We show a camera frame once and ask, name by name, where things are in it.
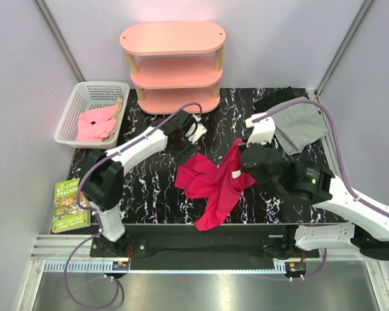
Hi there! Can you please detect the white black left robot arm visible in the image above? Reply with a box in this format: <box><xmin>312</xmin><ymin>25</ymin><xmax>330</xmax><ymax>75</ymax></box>
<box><xmin>78</xmin><ymin>110</ymin><xmax>207</xmax><ymax>257</ymax></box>

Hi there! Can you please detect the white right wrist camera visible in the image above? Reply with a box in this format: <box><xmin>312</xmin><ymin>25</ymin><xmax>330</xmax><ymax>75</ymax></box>
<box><xmin>245</xmin><ymin>112</ymin><xmax>276</xmax><ymax>148</ymax></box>

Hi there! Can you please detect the white plastic basket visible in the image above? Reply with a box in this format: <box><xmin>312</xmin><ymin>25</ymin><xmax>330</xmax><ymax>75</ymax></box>
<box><xmin>54</xmin><ymin>81</ymin><xmax>130</xmax><ymax>150</ymax></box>

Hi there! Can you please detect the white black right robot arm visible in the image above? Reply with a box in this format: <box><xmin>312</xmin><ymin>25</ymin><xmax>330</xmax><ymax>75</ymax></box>
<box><xmin>239</xmin><ymin>143</ymin><xmax>389</xmax><ymax>261</ymax></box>

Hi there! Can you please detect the light pink cloth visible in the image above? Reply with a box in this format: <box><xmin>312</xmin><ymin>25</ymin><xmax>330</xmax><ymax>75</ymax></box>
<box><xmin>77</xmin><ymin>106</ymin><xmax>116</xmax><ymax>142</ymax></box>

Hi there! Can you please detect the aluminium frame rail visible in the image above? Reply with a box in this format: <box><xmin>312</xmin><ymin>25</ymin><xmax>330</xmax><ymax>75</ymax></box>
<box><xmin>30</xmin><ymin>235</ymin><xmax>383</xmax><ymax>282</ymax></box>

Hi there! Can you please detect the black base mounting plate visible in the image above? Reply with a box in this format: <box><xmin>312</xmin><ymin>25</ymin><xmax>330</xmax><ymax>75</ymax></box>
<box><xmin>90</xmin><ymin>224</ymin><xmax>301</xmax><ymax>273</ymax></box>

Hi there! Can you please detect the pink three-tier shelf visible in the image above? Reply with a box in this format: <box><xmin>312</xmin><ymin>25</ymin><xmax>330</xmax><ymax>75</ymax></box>
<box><xmin>119</xmin><ymin>21</ymin><xmax>226</xmax><ymax>115</ymax></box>

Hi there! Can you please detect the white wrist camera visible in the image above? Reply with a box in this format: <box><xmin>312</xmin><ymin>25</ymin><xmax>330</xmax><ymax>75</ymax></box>
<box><xmin>245</xmin><ymin>112</ymin><xmax>276</xmax><ymax>148</ymax></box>
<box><xmin>185</xmin><ymin>122</ymin><xmax>207</xmax><ymax>144</ymax></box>

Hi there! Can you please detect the red t-shirt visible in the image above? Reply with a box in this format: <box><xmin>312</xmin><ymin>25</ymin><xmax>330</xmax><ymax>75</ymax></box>
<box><xmin>174</xmin><ymin>139</ymin><xmax>255</xmax><ymax>231</ymax></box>

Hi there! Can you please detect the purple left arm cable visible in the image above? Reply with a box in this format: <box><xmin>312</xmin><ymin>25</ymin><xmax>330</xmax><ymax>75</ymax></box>
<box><xmin>63</xmin><ymin>102</ymin><xmax>204</xmax><ymax>308</ymax></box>

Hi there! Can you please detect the black folded t-shirt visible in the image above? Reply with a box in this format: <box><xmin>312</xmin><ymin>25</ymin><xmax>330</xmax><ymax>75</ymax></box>
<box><xmin>253</xmin><ymin>86</ymin><xmax>308</xmax><ymax>113</ymax></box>

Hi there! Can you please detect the beige cloth in basket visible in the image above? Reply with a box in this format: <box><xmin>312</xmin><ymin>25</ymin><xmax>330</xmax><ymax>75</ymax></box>
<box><xmin>104</xmin><ymin>97</ymin><xmax>124</xmax><ymax>141</ymax></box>

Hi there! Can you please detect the grey folded t-shirt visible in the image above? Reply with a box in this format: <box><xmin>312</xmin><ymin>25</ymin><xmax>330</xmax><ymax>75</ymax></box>
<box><xmin>272</xmin><ymin>104</ymin><xmax>328</xmax><ymax>156</ymax></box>

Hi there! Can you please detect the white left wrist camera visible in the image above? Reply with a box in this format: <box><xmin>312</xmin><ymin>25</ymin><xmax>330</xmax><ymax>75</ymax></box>
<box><xmin>185</xmin><ymin>122</ymin><xmax>207</xmax><ymax>144</ymax></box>

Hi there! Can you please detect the green treehouse book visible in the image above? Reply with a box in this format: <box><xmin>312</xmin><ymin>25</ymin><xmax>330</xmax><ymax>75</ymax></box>
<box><xmin>51</xmin><ymin>178</ymin><xmax>91</xmax><ymax>233</ymax></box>

